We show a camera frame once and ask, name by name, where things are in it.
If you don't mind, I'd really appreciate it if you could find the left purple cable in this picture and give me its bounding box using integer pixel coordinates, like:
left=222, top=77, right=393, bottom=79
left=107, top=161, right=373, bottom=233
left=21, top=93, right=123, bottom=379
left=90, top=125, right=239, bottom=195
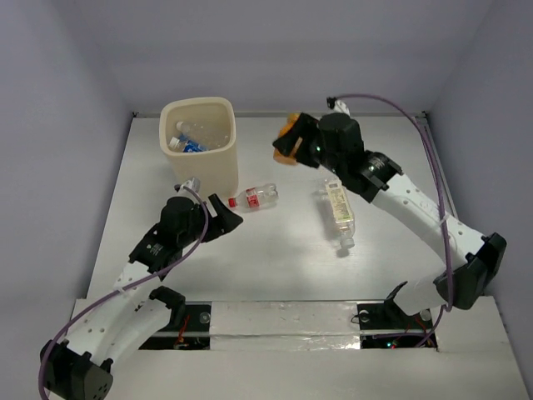
left=37, top=185, right=209, bottom=400

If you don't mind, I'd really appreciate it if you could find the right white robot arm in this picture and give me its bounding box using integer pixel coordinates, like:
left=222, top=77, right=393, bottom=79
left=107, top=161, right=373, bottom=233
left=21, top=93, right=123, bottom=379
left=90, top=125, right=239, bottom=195
left=273, top=112, right=507, bottom=327

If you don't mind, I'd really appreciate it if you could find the silver foil tape strip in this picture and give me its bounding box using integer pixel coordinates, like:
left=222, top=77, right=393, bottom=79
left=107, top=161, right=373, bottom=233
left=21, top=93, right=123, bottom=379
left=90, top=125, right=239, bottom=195
left=209, top=301, right=361, bottom=352

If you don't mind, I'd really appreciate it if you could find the white cap blue label bottle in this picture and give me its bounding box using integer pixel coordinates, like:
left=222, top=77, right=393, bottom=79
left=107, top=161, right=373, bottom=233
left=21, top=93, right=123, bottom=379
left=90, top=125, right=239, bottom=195
left=168, top=137, right=184, bottom=153

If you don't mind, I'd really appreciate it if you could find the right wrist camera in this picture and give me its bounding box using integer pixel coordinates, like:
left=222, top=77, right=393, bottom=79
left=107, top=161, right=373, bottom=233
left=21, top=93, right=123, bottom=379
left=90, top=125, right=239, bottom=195
left=326, top=97, right=351, bottom=117

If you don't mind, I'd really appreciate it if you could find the orange plastic bottle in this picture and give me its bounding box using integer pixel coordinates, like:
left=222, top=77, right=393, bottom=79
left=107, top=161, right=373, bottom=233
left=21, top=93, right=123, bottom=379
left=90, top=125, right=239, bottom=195
left=273, top=112, right=301, bottom=166

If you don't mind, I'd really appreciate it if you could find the purple cable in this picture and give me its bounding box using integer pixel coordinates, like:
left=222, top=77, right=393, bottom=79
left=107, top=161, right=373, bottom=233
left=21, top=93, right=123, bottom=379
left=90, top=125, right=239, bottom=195
left=37, top=185, right=209, bottom=400
left=326, top=93, right=455, bottom=349

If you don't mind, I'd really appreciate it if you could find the clear unlabelled plastic bottle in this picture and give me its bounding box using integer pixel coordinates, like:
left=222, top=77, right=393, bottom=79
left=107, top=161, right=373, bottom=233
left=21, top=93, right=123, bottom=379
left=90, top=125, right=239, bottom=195
left=176, top=121, right=230, bottom=150

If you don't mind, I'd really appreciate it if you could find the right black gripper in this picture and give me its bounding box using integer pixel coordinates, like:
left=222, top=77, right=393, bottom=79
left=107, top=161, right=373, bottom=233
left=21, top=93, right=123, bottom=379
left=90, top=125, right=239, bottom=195
left=273, top=109, right=345, bottom=176

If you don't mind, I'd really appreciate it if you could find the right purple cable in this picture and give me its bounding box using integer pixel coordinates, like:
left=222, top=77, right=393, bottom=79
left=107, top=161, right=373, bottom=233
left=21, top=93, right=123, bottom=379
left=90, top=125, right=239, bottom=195
left=326, top=93, right=455, bottom=349

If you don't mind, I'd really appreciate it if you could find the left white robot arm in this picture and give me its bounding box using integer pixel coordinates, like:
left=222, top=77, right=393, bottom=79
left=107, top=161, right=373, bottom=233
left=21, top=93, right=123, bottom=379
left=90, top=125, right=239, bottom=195
left=37, top=187, right=243, bottom=399

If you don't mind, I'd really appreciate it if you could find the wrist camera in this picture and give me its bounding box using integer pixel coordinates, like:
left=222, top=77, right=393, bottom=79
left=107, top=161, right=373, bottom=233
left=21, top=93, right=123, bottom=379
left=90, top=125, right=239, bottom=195
left=326, top=97, right=351, bottom=117
left=174, top=177, right=201, bottom=194

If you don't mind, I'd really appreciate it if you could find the aluminium rail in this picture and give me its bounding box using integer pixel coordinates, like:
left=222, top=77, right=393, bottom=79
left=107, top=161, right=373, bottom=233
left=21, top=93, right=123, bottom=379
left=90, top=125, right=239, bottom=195
left=416, top=111, right=471, bottom=268

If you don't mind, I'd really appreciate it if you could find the cream plastic bin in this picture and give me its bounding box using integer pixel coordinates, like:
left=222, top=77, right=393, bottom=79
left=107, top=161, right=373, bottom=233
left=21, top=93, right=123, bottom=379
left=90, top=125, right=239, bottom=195
left=159, top=97, right=238, bottom=198

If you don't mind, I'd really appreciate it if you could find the red label clear bottle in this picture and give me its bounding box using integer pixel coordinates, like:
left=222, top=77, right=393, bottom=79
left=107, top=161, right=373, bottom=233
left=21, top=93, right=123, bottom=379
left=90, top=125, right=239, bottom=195
left=227, top=183, right=279, bottom=211

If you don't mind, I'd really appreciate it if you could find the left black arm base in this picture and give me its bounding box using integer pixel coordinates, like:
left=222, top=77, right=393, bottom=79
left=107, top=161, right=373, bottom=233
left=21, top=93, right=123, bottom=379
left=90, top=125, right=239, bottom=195
left=139, top=287, right=212, bottom=351

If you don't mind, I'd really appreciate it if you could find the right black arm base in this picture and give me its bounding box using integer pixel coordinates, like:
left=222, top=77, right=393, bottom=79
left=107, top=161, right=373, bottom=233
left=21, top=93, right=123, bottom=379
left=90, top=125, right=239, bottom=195
left=350, top=282, right=437, bottom=349

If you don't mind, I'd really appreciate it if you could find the white label clear bottle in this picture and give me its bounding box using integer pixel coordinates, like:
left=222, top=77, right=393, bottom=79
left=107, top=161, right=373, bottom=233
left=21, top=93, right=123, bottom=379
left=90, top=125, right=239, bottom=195
left=312, top=175, right=356, bottom=258

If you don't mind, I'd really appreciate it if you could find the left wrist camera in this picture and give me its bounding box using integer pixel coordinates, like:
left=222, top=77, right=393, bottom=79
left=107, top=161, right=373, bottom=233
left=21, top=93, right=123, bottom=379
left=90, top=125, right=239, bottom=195
left=174, top=177, right=201, bottom=194

